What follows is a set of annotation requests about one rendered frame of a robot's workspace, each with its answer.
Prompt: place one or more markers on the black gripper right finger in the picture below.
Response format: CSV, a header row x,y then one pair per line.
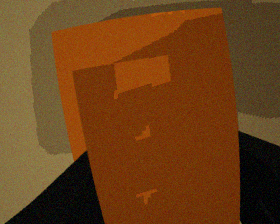
x,y
260,180

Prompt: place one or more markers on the tan floor panel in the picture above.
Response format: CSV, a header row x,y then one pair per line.
x,y
34,142

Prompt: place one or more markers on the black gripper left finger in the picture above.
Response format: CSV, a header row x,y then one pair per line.
x,y
71,199

